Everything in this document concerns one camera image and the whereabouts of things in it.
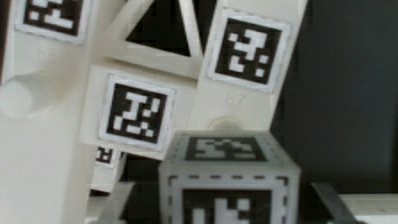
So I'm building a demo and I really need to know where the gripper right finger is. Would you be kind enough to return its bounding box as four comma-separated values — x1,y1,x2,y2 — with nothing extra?
313,183,368,224

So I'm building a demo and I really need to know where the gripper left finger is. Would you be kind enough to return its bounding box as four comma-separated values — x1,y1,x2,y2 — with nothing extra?
88,182,136,224

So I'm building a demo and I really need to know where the white chair leg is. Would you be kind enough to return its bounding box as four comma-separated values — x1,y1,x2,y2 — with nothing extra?
91,147,127,193
159,131,301,224

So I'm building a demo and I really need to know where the white chair back part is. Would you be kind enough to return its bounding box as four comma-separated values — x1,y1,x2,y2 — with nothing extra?
0,0,308,224

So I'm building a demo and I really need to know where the white chair seat part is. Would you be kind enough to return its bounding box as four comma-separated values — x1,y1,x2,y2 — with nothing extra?
0,74,56,119

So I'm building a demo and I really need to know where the white L-shaped obstacle fence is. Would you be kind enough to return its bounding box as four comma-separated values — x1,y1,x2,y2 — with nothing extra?
340,194,398,224

